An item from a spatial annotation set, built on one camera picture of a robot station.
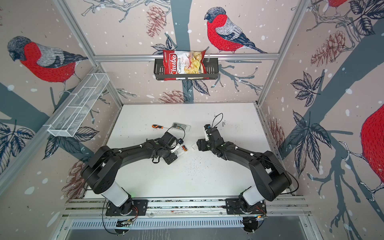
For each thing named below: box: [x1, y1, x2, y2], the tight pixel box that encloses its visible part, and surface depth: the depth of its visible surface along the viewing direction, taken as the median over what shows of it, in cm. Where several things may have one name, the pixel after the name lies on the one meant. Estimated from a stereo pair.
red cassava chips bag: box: [163, 49, 209, 81], surface depth 89 cm
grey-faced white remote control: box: [172, 122, 191, 133], surface depth 109 cm
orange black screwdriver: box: [152, 124, 173, 130], surface depth 107 cm
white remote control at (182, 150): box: [175, 144, 189, 156], surface depth 95 cm
